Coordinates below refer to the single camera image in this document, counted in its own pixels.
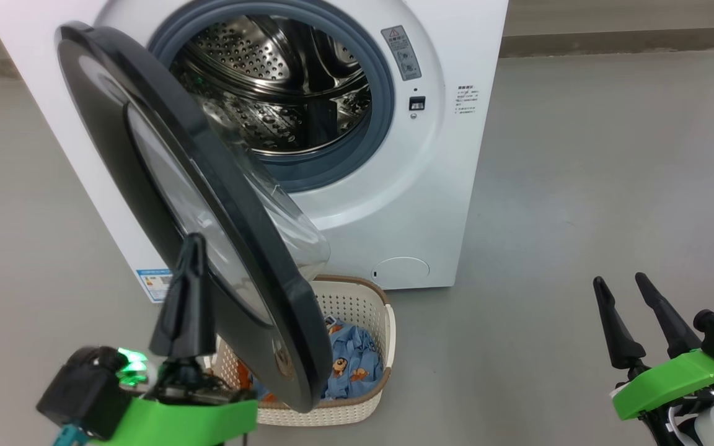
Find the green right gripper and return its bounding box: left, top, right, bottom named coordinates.
left=593, top=273, right=714, bottom=422

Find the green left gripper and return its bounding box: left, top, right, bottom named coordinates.
left=94, top=233, right=258, bottom=446

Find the round black glass washer door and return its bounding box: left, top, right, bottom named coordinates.
left=55, top=22, right=333, bottom=414

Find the white front-load washing machine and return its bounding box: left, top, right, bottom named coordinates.
left=0, top=0, right=509, bottom=304

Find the perforated steel washer drum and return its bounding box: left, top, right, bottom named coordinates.
left=171, top=15, right=373, bottom=155

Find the blue energy label sticker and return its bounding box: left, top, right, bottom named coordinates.
left=136, top=268, right=175, bottom=303

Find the cream perforated laundry basket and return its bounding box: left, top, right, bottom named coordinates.
left=205, top=274, right=397, bottom=427

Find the round white filter cover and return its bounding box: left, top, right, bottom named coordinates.
left=372, top=257, right=430, bottom=289

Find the grey warning sticker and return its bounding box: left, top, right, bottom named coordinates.
left=381, top=25, right=422, bottom=81

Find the teal left camera connector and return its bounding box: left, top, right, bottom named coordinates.
left=53, top=424, right=86, bottom=446

